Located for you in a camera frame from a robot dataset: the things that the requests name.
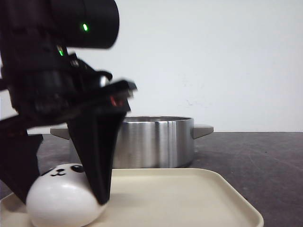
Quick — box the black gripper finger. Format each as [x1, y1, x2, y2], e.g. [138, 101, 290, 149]
[0, 115, 43, 204]

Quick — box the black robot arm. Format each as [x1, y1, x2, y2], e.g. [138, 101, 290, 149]
[0, 0, 136, 205]

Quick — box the stainless steel steamer pot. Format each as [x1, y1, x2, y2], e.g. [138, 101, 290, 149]
[50, 116, 214, 168]

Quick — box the cream rectangular plastic tray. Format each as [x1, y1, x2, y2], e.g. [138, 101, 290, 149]
[0, 168, 264, 227]

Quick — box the panda bun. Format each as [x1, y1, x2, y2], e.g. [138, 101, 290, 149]
[26, 163, 107, 227]

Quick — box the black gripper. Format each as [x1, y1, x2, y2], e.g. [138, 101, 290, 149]
[0, 44, 136, 205]

